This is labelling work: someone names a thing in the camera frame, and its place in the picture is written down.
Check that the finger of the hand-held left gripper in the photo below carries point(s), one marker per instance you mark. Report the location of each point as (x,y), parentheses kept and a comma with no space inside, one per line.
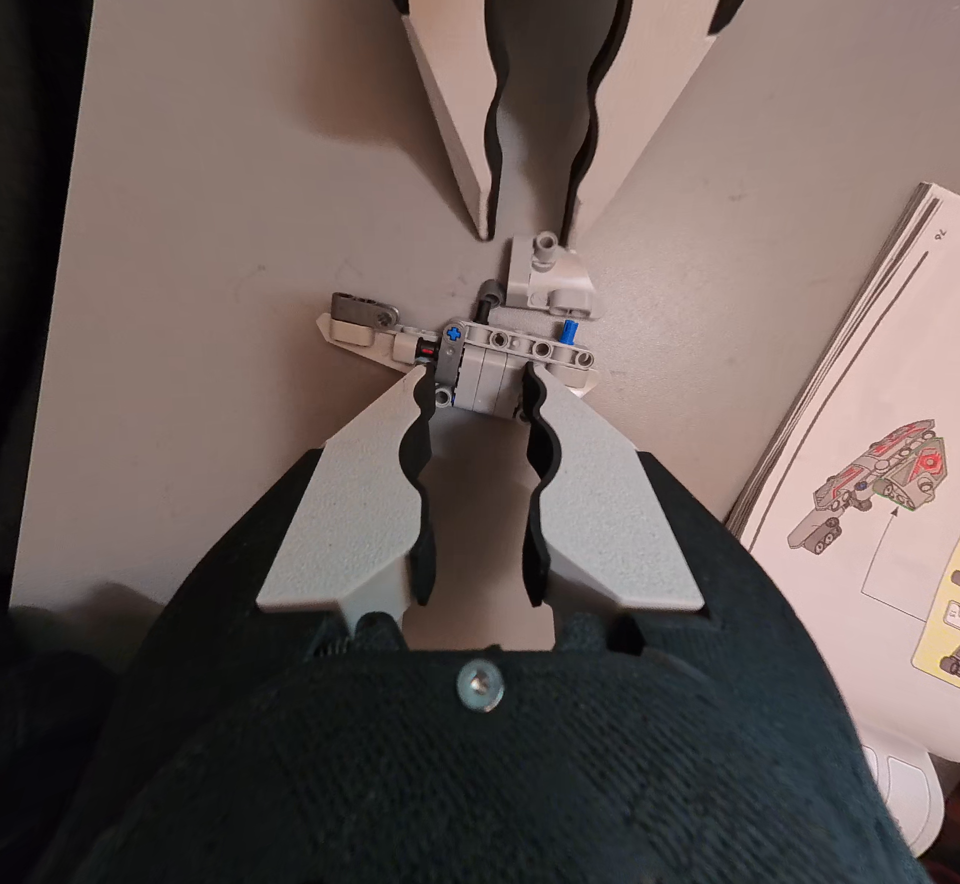
(652,59)
(450,74)

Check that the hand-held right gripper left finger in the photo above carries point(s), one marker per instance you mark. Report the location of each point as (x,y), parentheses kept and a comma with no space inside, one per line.
(352,509)

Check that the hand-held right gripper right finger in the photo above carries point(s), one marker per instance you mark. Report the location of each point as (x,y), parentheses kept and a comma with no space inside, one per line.
(607,517)

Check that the long grey brick assembly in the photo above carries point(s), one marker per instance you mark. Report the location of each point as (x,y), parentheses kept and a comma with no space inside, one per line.
(480,367)

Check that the small grey brick panel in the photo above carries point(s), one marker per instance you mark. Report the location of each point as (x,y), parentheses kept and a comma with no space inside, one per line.
(555,277)

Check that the brick instruction booklet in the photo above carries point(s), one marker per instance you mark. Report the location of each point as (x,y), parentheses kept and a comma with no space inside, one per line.
(862,389)

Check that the white plastic object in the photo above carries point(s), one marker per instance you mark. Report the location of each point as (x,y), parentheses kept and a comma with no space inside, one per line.
(904,786)

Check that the person's black sweater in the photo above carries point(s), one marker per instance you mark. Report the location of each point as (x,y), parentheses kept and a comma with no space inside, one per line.
(37,224)

